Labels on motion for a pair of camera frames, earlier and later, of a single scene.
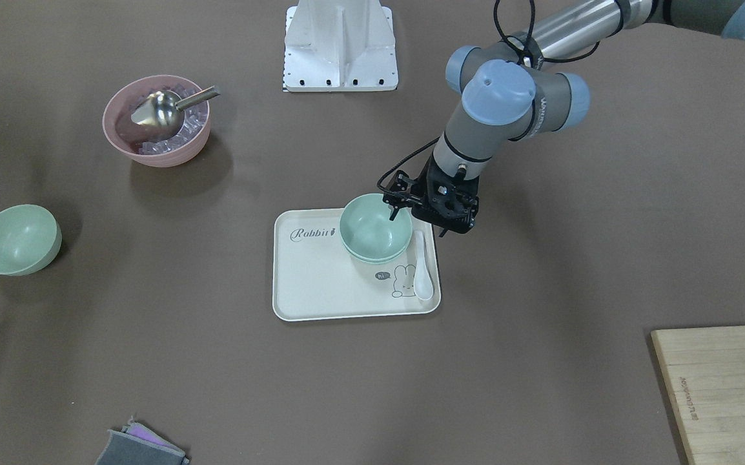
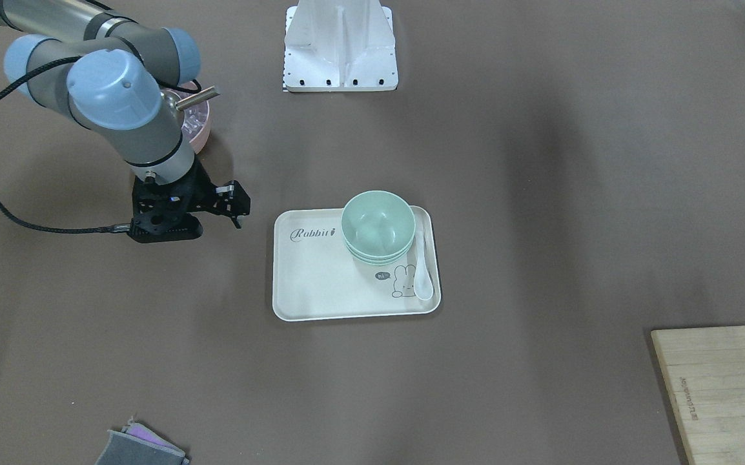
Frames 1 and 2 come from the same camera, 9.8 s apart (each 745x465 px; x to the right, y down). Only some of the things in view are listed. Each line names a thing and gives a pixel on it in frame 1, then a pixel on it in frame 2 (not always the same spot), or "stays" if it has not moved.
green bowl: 19,239 -> 378,222
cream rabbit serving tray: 315,276 stays
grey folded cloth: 137,445 stays
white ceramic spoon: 423,284 stays
